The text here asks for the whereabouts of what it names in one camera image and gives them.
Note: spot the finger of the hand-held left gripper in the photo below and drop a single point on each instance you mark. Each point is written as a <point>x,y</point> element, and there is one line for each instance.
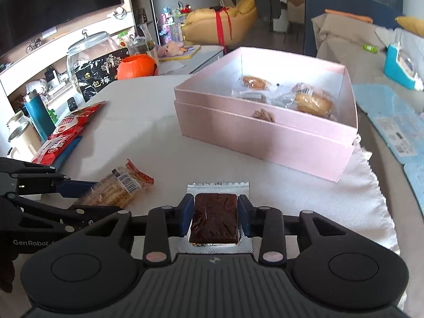
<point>82,215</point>
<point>76,188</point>

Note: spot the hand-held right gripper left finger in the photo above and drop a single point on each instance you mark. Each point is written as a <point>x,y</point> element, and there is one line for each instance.
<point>187,217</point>

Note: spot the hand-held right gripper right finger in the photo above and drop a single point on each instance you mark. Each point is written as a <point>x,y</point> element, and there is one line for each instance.
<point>244,217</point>

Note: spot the brown cake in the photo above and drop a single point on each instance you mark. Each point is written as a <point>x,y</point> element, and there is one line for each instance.
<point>215,217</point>

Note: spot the cracker packet with red end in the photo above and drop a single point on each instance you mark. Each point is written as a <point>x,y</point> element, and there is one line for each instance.
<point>112,187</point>

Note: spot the pink gift box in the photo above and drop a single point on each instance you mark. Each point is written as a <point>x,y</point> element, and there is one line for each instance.
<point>232,106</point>

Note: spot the dark snack packet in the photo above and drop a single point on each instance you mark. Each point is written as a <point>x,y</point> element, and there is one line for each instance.
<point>255,98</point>

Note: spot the large bread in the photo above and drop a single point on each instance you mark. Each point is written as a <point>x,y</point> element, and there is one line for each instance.
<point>313,104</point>

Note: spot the small round bread packet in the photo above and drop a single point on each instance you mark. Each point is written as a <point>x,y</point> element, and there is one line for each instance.
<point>254,82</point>

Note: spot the small clear snack packet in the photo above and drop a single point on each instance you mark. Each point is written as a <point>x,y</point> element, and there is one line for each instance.
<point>302,88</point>

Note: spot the person's left hand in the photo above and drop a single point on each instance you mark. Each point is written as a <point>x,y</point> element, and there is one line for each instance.
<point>6,265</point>

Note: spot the red snack bag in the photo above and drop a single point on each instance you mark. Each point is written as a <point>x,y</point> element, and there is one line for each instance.
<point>66,129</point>

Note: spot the white woven cloth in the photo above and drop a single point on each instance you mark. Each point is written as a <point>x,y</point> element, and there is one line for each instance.
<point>314,202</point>

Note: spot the white metal can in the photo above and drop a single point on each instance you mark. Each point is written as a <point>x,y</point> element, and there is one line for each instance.
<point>21,137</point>

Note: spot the teal water bottle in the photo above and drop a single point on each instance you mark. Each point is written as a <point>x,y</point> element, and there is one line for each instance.
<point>38,116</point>

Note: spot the black tree print snack bag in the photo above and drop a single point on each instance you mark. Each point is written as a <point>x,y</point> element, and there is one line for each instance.
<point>99,73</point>

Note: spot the orange pumpkin bucket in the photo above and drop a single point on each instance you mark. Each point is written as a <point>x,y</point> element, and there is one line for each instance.
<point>135,67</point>

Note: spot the glass jar with lid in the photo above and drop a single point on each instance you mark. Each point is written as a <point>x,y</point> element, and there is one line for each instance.
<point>86,49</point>

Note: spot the small bicycle model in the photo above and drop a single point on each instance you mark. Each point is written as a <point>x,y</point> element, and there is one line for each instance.
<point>33,45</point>

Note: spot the yellow flat book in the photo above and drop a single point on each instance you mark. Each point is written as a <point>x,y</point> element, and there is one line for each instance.
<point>185,53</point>

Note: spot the pink plush toy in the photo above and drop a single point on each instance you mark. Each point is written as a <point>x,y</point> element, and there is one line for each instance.
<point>169,49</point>

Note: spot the cartoon rabbit sticker card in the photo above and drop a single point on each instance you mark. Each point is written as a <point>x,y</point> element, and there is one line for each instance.
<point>415,188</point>

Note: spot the light blue sticker card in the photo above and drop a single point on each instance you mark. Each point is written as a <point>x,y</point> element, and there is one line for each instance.
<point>391,122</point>

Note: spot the black television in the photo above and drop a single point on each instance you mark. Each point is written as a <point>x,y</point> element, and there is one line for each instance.
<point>56,3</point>

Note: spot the red ribbon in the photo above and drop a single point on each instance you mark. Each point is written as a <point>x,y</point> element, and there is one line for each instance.
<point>220,26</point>

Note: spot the yellow sofa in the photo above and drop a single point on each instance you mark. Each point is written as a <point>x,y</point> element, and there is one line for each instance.
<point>205,23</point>

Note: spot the dark blue cabinet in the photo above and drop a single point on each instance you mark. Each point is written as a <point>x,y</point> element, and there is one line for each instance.
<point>318,33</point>

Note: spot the small green toy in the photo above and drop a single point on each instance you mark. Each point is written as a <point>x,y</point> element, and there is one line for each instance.
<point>370,48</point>

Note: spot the beige dining chair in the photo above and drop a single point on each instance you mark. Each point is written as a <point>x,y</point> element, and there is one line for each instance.
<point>294,10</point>

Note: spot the orange carrot pillow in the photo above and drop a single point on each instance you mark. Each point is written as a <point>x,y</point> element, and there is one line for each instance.
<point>347,16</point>

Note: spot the yellow cushion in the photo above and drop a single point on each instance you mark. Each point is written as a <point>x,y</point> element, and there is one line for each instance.
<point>412,26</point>

